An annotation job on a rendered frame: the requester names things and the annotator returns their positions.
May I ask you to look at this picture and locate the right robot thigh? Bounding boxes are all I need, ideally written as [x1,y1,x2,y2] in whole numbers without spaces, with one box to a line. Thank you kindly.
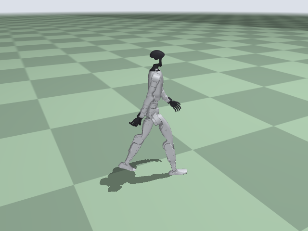
[151,112,173,150]

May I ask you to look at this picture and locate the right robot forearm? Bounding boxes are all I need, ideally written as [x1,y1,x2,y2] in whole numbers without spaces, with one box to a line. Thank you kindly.
[139,95,153,118]

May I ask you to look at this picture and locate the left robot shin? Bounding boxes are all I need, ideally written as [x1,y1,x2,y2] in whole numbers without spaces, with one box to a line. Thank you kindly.
[125,140,144,165]

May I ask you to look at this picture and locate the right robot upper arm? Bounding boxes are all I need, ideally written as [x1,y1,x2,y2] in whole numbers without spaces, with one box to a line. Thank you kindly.
[146,73,160,102]

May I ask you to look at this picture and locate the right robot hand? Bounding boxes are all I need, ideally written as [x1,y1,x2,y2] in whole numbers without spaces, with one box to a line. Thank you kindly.
[129,112,143,127]

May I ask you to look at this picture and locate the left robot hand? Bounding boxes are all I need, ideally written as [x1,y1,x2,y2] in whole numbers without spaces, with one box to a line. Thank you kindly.
[168,97,181,112]

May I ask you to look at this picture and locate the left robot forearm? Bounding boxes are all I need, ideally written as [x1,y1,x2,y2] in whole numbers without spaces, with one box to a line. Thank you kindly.
[161,90,170,103]

